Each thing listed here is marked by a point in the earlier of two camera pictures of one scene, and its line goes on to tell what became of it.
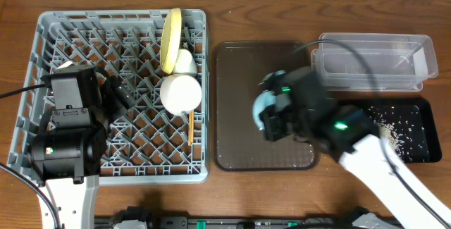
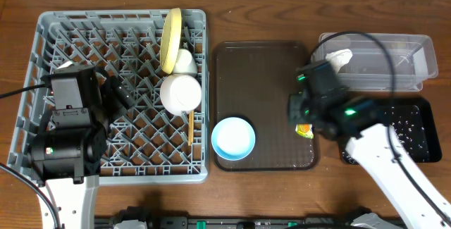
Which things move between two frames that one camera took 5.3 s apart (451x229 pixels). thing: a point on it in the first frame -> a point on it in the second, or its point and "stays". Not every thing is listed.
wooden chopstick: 189,128 stays
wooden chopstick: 192,120 stays
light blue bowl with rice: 266,98 -> 233,138
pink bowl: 180,94 stays
